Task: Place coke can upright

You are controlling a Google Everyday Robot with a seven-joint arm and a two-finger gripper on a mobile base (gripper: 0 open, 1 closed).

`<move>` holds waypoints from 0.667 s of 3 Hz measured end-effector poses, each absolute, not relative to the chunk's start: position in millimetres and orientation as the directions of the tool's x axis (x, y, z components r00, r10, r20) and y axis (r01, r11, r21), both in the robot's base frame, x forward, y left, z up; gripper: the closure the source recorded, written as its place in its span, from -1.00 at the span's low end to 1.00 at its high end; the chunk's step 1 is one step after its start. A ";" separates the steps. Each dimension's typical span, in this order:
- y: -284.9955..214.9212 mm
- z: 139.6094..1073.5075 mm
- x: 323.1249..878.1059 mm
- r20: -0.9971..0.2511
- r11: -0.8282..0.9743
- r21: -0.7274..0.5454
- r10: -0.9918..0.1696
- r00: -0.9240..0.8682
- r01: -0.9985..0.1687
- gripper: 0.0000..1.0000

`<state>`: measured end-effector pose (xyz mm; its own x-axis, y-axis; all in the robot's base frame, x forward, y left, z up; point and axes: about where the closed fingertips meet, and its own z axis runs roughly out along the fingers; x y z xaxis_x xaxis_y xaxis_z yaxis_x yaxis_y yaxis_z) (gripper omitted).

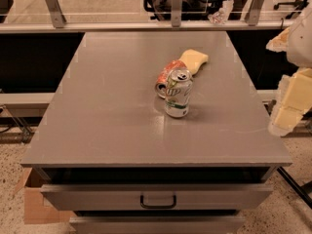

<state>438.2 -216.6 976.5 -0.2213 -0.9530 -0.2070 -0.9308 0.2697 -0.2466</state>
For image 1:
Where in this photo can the white green 7up can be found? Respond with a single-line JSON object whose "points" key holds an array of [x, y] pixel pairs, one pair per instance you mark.
{"points": [[177, 93]]}

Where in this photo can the black office chair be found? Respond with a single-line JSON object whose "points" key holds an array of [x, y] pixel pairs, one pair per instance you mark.
{"points": [[195, 0], [297, 7]]}

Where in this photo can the black office chair right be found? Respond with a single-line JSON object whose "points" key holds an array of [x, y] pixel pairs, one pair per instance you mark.
{"points": [[297, 7]]}

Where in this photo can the crumpled clear plastic bag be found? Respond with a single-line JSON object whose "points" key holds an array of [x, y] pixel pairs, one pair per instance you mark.
{"points": [[221, 15]]}

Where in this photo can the yellow sponge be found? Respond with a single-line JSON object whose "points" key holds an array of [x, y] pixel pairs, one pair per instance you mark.
{"points": [[193, 60]]}

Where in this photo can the black drawer handle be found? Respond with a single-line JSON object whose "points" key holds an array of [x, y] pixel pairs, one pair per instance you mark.
{"points": [[158, 203]]}

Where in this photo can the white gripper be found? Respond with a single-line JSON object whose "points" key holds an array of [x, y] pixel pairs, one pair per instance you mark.
{"points": [[300, 44]]}

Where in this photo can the grey cabinet lower drawer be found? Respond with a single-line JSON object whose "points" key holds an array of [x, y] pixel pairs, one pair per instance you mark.
{"points": [[157, 224]]}

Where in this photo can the grey cabinet drawer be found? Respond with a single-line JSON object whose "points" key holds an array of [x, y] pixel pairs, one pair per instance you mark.
{"points": [[125, 197], [157, 224]]}

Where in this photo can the red coke can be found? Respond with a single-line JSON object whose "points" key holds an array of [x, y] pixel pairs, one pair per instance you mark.
{"points": [[161, 83]]}

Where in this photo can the grey cabinet top drawer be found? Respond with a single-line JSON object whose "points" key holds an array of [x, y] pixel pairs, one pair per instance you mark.
{"points": [[125, 197]]}

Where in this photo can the brown cardboard box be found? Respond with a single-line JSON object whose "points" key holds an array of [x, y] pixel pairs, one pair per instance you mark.
{"points": [[38, 210]]}

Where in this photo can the metal railing frame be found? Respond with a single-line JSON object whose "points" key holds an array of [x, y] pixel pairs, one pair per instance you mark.
{"points": [[129, 15]]}

